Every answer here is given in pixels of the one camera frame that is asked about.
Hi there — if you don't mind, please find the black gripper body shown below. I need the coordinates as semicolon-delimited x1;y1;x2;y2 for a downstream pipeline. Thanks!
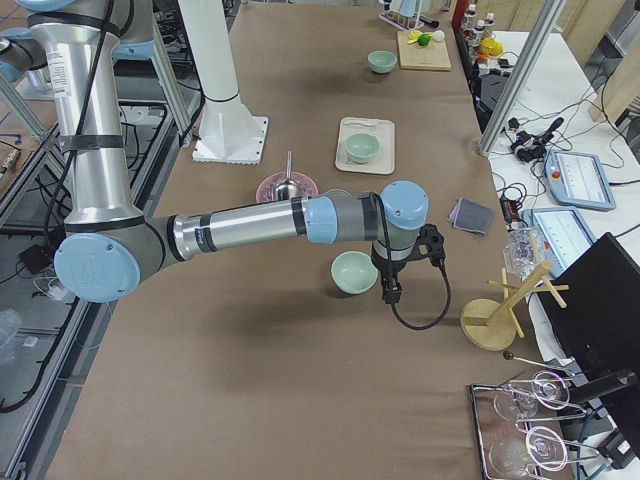
371;249;403;293

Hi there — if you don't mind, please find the green bowl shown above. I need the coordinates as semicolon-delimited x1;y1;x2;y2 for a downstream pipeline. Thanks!
344;133;380;165
331;251;378;295
367;50;397;74

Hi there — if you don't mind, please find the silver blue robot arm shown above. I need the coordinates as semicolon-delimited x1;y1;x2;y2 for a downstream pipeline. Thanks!
25;1;429;303

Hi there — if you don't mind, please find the grey folded cloth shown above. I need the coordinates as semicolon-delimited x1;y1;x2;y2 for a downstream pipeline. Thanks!
448;198;495;236

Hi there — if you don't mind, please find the wooden mug tree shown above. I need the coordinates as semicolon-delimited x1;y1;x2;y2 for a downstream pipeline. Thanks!
460;240;569;351

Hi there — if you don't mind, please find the pink bowl with ice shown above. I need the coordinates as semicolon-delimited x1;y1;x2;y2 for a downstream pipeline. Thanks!
256;171;318;203

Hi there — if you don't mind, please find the green bowl on tray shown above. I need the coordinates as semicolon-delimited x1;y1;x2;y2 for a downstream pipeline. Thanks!
344;133;380;165

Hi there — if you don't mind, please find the beige plastic tray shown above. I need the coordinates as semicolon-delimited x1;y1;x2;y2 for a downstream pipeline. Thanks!
335;117;395;175

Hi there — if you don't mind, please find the metal scoop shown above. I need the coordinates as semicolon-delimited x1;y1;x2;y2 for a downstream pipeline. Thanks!
272;150;300;201

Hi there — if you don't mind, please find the clear glass mug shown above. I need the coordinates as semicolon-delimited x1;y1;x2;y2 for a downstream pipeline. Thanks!
503;228;547;278

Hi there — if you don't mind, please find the upper wine glass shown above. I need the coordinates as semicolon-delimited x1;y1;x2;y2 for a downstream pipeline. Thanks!
493;371;569;421

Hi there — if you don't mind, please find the lower teach pendant tablet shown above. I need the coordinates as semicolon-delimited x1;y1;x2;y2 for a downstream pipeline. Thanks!
522;206;596;277

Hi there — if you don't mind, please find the teach pendant tablet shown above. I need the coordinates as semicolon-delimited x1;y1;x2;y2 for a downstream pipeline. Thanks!
545;150;616;211
522;206;596;277

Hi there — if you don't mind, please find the metal wine glass rack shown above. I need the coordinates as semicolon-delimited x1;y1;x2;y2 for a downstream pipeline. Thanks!
469;367;612;479

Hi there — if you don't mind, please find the lower wine glass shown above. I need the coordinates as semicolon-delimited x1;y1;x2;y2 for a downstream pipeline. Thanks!
489;426;568;479

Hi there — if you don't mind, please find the upper teach pendant tablet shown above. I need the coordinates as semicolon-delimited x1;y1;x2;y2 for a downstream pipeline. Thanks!
545;150;616;211

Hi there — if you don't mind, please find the black monitor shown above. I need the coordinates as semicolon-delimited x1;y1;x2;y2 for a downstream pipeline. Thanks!
539;232;639;379

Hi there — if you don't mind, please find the bamboo cutting board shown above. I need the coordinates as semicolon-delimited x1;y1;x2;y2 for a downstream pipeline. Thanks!
396;31;451;71

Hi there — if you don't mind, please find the green lime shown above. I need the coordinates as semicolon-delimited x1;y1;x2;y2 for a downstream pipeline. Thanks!
417;34;432;47

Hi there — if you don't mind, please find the white garlic bulb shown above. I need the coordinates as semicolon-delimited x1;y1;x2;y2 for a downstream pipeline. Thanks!
431;30;445;42

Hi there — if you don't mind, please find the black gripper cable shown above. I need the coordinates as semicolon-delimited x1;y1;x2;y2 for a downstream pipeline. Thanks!
389;224;453;331

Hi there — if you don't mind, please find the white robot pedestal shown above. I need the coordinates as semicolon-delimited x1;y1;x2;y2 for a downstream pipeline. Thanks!
179;0;268;165

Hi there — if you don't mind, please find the wire dish rack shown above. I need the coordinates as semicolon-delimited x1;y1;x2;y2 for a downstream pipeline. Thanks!
378;0;439;31

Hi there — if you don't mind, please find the aluminium frame post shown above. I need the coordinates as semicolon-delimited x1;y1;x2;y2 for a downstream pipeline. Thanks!
478;0;566;157

